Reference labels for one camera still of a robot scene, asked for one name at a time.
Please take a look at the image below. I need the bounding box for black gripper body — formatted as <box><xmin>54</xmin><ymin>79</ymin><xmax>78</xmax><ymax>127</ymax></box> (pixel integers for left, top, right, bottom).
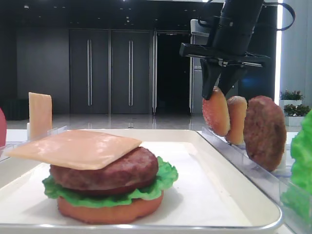
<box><xmin>179</xmin><ymin>16</ymin><xmax>271</xmax><ymax>67</ymax></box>

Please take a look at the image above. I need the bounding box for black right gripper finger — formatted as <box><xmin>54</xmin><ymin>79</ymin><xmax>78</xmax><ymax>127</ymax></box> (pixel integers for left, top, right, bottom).
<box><xmin>218</xmin><ymin>66</ymin><xmax>247</xmax><ymax>95</ymax></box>

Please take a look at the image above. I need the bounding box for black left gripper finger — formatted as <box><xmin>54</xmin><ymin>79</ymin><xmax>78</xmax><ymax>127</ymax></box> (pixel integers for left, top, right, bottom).
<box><xmin>202</xmin><ymin>58</ymin><xmax>221</xmax><ymax>100</ymax></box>

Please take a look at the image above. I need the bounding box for sesame top bun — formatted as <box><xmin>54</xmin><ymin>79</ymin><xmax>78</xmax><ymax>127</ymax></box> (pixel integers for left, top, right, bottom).
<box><xmin>202</xmin><ymin>86</ymin><xmax>230</xmax><ymax>137</ymax></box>

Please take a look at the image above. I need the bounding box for sesame bun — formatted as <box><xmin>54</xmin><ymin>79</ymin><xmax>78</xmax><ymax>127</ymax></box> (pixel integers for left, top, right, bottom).
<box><xmin>202</xmin><ymin>86</ymin><xmax>230</xmax><ymax>137</ymax></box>
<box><xmin>225</xmin><ymin>96</ymin><xmax>247</xmax><ymax>145</ymax></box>

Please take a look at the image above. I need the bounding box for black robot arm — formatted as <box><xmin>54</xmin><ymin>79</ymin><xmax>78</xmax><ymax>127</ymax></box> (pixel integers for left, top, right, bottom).
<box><xmin>179</xmin><ymin>0</ymin><xmax>270</xmax><ymax>100</ymax></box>

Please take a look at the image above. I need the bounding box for upright brown meat patty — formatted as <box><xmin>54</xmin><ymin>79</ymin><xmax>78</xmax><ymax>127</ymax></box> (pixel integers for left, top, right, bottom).
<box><xmin>243</xmin><ymin>96</ymin><xmax>287</xmax><ymax>172</ymax></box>

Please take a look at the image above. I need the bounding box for green lettuce leaf on burger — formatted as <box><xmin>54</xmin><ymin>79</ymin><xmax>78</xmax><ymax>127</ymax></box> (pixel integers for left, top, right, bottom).
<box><xmin>42</xmin><ymin>156</ymin><xmax>178</xmax><ymax>208</ymax></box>

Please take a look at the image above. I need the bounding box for brown meat patty on burger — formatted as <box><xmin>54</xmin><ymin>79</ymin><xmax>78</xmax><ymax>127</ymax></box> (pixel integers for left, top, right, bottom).
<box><xmin>50</xmin><ymin>147</ymin><xmax>158</xmax><ymax>190</ymax></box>

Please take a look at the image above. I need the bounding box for green lettuce in right rack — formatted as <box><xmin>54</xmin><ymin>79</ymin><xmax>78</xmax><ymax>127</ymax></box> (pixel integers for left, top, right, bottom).
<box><xmin>281</xmin><ymin>112</ymin><xmax>312</xmax><ymax>224</ymax></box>

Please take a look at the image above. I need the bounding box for flat cheese slice on burger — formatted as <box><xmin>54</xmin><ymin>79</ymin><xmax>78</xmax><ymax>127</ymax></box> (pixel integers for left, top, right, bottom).
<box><xmin>5</xmin><ymin>130</ymin><xmax>142</xmax><ymax>170</ymax></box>

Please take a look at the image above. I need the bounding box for upright cheese slice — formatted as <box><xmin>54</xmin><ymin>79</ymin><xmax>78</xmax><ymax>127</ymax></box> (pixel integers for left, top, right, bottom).
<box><xmin>28</xmin><ymin>92</ymin><xmax>52</xmax><ymax>139</ymax></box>

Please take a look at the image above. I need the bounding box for red tomato slice at left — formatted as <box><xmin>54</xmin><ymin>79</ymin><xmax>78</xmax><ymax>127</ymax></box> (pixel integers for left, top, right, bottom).
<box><xmin>0</xmin><ymin>109</ymin><xmax>7</xmax><ymax>147</ymax></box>

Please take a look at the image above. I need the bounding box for upper white planter with plants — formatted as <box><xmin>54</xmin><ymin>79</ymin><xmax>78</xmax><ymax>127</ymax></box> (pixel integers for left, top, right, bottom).
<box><xmin>279</xmin><ymin>90</ymin><xmax>303</xmax><ymax>109</ymax></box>

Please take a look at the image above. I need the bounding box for white planter with plants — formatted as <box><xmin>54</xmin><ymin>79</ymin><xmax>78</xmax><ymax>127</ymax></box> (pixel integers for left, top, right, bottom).
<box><xmin>279</xmin><ymin>90</ymin><xmax>303</xmax><ymax>109</ymax></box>
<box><xmin>284</xmin><ymin>104</ymin><xmax>310</xmax><ymax>126</ymax></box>

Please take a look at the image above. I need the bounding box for lower white planter with plants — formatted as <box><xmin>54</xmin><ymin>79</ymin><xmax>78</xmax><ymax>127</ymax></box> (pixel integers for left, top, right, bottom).
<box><xmin>284</xmin><ymin>104</ymin><xmax>310</xmax><ymax>126</ymax></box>

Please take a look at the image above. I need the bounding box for right dark double door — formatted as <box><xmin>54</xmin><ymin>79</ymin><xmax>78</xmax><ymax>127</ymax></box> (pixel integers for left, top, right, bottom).
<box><xmin>112</xmin><ymin>31</ymin><xmax>152</xmax><ymax>114</ymax></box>

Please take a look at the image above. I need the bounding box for dark double door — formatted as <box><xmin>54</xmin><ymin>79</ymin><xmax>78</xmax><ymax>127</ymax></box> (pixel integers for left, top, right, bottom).
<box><xmin>70</xmin><ymin>30</ymin><xmax>109</xmax><ymax>114</ymax></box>
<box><xmin>112</xmin><ymin>31</ymin><xmax>152</xmax><ymax>114</ymax></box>

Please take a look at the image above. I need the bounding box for white plastic tray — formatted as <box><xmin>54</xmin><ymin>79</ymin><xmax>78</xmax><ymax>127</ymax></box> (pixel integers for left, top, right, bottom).
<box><xmin>0</xmin><ymin>129</ymin><xmax>283</xmax><ymax>234</ymax></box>

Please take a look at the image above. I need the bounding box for left dark double door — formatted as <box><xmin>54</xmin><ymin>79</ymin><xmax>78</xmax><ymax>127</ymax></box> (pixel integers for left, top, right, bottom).
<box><xmin>70</xmin><ymin>30</ymin><xmax>109</xmax><ymax>114</ymax></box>

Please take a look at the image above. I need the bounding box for clear acrylic right rack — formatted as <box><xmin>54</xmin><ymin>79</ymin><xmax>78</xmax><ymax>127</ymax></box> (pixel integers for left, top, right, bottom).
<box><xmin>199</xmin><ymin>127</ymin><xmax>312</xmax><ymax>234</ymax></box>

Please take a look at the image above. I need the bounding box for clear acrylic rack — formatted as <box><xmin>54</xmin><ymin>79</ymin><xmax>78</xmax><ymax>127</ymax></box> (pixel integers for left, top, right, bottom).
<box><xmin>0</xmin><ymin>126</ymin><xmax>68</xmax><ymax>162</ymax></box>
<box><xmin>199</xmin><ymin>127</ymin><xmax>312</xmax><ymax>234</ymax></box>

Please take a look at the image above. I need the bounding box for bottom bun slice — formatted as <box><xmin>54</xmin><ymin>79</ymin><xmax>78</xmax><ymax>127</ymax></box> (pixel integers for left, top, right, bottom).
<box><xmin>57</xmin><ymin>192</ymin><xmax>164</xmax><ymax>224</ymax></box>

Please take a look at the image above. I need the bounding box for clear acrylic left rack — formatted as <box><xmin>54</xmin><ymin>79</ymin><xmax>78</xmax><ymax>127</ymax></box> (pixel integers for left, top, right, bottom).
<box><xmin>0</xmin><ymin>126</ymin><xmax>68</xmax><ymax>162</ymax></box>

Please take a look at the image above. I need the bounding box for wall sign lettering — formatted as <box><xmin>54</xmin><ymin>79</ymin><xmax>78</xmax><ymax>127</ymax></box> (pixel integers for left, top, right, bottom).
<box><xmin>194</xmin><ymin>65</ymin><xmax>202</xmax><ymax>72</ymax></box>

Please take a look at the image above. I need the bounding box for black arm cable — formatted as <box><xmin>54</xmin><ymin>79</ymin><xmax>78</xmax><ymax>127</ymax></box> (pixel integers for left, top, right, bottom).
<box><xmin>253</xmin><ymin>2</ymin><xmax>296</xmax><ymax>31</ymax></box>

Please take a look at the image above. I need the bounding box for open glass doorway frame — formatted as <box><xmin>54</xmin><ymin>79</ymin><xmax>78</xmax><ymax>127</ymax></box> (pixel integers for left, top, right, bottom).
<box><xmin>152</xmin><ymin>31</ymin><xmax>191</xmax><ymax>115</ymax></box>

